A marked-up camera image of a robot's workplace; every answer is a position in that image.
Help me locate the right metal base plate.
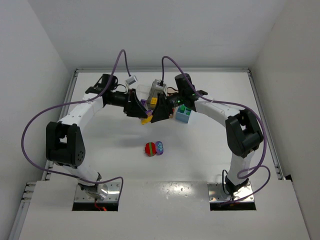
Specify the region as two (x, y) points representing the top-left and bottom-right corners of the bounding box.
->
(207, 182), (255, 204)

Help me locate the red round striped lego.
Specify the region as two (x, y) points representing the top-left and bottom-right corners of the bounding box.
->
(144, 142), (157, 157)

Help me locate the blue plastic container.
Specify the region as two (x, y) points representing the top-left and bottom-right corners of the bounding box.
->
(175, 107), (192, 124)

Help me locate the smoky grey plastic container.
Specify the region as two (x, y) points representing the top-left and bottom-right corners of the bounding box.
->
(146, 79), (163, 110)

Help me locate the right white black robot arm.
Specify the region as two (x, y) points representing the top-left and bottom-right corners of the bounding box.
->
(151, 73), (264, 196)

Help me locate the clear plastic container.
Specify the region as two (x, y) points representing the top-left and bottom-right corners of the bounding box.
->
(136, 84), (151, 101)

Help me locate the purple flower print lego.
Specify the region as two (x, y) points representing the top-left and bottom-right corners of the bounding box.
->
(155, 141), (164, 155)

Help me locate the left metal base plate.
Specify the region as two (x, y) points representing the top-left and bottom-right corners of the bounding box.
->
(74, 182), (122, 203)

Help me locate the green square lego brick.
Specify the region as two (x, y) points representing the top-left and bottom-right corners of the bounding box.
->
(178, 104), (192, 116)

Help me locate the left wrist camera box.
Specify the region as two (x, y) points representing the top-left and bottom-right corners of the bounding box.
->
(125, 75), (138, 86)

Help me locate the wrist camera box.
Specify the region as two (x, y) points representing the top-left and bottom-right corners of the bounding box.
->
(125, 75), (138, 86)
(153, 80), (167, 92)

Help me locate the yellow orange bird lego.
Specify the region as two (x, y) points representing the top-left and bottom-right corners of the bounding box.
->
(150, 97), (158, 105)

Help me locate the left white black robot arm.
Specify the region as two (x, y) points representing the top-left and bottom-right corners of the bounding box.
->
(45, 74), (148, 196)

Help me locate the metal base plate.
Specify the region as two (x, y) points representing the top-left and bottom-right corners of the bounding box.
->
(207, 182), (255, 204)
(74, 182), (122, 203)

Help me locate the yellow curved lego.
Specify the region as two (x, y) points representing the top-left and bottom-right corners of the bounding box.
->
(140, 115), (153, 125)

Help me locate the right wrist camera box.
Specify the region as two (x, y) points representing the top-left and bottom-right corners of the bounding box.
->
(153, 80), (167, 92)

